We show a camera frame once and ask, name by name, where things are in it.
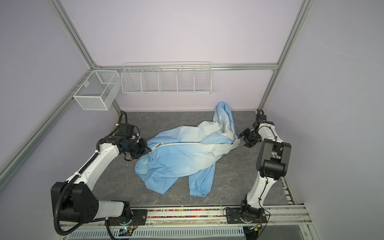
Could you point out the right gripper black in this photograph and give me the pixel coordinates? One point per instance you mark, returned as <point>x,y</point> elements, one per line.
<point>249,144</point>

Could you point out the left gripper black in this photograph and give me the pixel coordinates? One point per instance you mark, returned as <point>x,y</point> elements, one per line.
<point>144,150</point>

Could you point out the light blue jacket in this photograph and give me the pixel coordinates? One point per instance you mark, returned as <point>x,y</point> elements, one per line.
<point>188,151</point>

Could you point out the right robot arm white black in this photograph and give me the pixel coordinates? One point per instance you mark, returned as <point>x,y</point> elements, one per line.
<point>272,164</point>

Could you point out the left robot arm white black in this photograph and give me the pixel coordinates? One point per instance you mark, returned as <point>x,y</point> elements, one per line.
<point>73,201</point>

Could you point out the white mesh box basket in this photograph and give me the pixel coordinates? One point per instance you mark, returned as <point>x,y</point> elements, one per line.
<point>99,90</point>

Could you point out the small green circuit board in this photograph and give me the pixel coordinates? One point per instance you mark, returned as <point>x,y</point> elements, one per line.
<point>125,232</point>

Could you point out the white vent grille strip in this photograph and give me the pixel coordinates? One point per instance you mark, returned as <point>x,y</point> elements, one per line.
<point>160,233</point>

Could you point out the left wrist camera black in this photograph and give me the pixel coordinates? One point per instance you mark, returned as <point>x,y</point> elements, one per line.
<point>128,131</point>

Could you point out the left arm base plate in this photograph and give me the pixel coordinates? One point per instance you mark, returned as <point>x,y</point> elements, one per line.
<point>137,217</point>

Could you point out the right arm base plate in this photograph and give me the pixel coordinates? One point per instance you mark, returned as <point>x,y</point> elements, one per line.
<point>248,216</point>

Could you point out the white wire shelf basket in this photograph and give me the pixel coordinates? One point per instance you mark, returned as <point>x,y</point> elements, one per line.
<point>167,78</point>

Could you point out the aluminium mounting rail front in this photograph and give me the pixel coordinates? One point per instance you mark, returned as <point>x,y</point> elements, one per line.
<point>214,216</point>

